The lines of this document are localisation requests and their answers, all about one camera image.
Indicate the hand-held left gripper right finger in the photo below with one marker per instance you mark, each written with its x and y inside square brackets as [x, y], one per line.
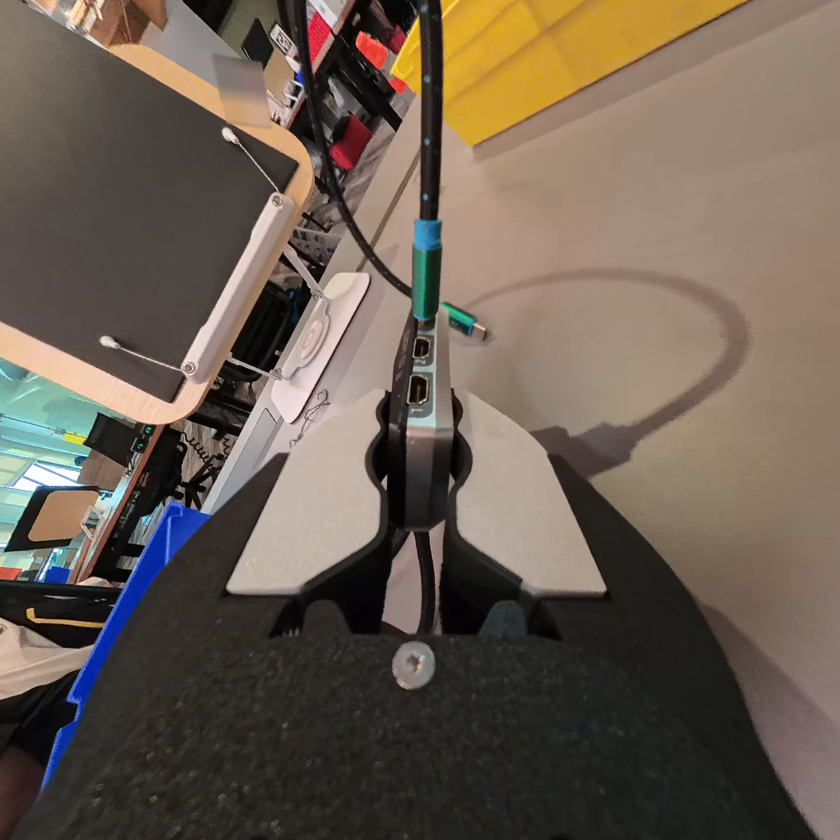
[525, 518]

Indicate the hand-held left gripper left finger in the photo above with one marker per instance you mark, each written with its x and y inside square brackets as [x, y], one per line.
[308, 512]

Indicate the silver hdmi hub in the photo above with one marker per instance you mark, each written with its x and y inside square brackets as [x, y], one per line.
[426, 472]

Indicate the blue plastic bin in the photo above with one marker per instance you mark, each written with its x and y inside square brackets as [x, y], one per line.
[151, 558]

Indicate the yellow plastic bin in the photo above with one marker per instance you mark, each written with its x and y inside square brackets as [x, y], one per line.
[525, 52]

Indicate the brown backed chair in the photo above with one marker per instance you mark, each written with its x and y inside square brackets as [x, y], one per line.
[59, 518]

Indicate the black board with wooden rim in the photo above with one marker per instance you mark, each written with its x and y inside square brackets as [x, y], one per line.
[98, 197]

